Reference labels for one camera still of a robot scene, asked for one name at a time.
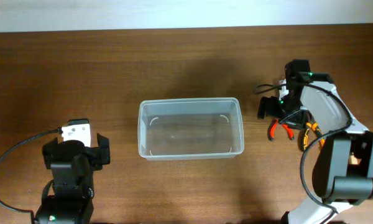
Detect red handled cutting pliers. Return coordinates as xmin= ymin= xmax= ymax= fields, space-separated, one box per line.
xmin=267 ymin=117 xmax=295 ymax=142

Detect clear plastic container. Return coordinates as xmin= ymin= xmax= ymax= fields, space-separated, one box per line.
xmin=137 ymin=97 xmax=245 ymax=161

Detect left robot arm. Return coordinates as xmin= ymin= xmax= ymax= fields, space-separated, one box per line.
xmin=32 ymin=118 xmax=111 ymax=224

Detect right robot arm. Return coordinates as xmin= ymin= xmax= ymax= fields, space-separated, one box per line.
xmin=254 ymin=59 xmax=373 ymax=224

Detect orange handled needle-nose pliers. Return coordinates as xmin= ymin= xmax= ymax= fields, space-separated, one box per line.
xmin=299 ymin=121 xmax=326 ymax=152

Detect scraper with wooden handle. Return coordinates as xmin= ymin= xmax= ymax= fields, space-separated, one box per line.
xmin=348 ymin=154 xmax=361 ymax=165

